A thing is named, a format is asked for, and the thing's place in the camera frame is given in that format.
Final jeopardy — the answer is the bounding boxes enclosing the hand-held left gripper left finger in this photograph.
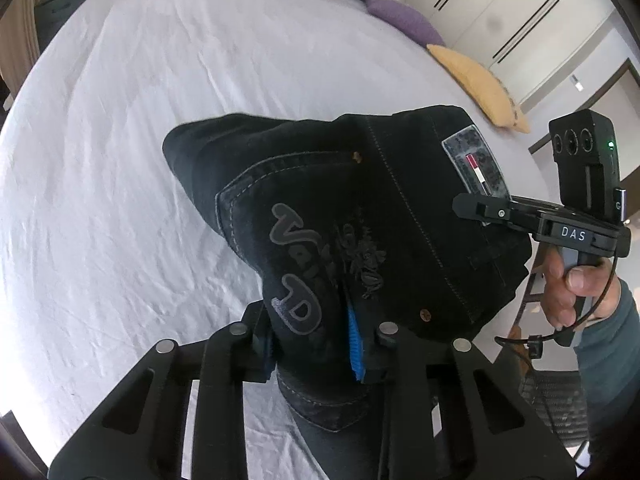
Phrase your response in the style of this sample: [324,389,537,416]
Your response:
[47,302,279,480]

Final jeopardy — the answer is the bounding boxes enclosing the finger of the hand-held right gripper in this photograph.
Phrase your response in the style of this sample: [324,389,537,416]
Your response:
[452,192,566,234]

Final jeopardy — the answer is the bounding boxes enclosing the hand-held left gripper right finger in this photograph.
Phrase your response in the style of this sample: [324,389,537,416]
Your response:
[345,305,578,480]

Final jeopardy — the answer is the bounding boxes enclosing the black denim pants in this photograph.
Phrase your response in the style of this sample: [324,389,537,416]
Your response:
[162,105,532,436]

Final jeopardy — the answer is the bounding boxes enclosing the person's right forearm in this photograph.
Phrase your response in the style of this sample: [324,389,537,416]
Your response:
[574,279,640,463]

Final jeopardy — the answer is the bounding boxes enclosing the person's right hand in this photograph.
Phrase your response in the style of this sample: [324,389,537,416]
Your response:
[542,247,624,332]

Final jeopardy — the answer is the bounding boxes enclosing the yellow pillow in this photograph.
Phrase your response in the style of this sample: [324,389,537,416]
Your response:
[426,43,532,134]

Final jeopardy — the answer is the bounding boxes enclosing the white wardrobe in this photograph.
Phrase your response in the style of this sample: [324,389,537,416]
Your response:
[385,0,636,106]

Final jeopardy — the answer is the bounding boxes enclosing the purple pillow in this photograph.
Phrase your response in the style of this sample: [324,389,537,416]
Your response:
[362,0,447,48]

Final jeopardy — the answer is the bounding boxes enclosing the black mesh chair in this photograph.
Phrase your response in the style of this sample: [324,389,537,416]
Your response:
[517,367,594,452]

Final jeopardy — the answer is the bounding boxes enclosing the bed with white sheet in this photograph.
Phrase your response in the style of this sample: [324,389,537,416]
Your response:
[0,0,551,480]

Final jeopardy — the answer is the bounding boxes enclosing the dark bedside furniture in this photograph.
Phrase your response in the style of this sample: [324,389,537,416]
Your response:
[36,0,109,52]

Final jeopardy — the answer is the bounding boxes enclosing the beige curtain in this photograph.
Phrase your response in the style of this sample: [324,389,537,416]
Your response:
[0,0,42,111]

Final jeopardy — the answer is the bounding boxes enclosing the door with brown frame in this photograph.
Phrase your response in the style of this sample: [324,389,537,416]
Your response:
[529,57,640,181]

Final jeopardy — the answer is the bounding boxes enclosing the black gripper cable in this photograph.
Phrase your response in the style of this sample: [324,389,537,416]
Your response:
[495,254,622,467]

